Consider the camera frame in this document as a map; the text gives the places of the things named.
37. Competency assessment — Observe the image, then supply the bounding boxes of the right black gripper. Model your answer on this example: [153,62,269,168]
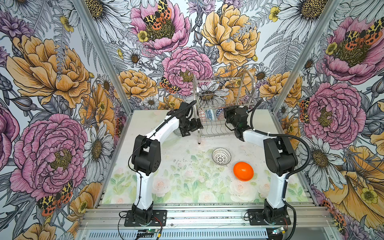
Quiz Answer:
[224,105,239,128]

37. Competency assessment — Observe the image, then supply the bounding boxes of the dark blue patterned bowl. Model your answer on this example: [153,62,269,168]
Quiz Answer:
[199,110,207,123]

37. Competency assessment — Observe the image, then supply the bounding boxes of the blue floral bowl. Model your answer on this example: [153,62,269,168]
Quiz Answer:
[206,110,215,122]

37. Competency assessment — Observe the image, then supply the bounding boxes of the silver wire dish rack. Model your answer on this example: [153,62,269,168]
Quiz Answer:
[192,70,257,145]

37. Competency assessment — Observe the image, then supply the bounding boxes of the green patterned bowl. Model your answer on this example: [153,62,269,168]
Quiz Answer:
[173,128,182,137]

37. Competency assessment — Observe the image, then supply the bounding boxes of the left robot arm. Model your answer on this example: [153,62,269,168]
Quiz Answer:
[130,100,203,225]

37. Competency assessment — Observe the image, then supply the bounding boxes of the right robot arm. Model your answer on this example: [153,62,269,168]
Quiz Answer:
[224,106,298,226]

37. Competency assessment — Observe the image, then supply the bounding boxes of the white black lattice bowl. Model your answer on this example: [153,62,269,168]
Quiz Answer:
[212,148,232,166]

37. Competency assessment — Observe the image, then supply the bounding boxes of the orange plastic bowl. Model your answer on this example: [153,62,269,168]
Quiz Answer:
[233,162,254,182]

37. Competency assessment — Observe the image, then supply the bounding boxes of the green circuit board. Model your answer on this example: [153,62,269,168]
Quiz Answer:
[271,227,286,235]

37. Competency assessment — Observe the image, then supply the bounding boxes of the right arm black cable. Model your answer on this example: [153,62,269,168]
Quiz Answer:
[249,99,312,240]

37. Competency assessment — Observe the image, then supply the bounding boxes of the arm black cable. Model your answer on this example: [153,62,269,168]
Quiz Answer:
[127,100,198,209]
[249,99,312,240]

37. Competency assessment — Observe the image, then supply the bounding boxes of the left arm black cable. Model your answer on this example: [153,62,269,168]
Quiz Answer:
[127,100,198,209]

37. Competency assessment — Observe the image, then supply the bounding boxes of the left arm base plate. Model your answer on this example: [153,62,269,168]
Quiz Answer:
[124,209,168,227]

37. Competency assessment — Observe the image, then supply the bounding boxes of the left aluminium corner post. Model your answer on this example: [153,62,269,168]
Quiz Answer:
[74,1,133,117]

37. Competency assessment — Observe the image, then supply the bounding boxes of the aluminium corner post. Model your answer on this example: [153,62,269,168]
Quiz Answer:
[74,1,133,117]
[271,1,341,114]

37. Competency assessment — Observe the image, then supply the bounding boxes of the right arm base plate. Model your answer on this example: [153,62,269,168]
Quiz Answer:
[248,209,292,226]

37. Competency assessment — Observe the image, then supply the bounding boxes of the right aluminium corner post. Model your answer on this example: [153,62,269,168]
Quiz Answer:
[271,1,341,114]

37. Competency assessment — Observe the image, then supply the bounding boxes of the aluminium front rail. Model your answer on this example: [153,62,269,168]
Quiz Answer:
[76,204,343,240]

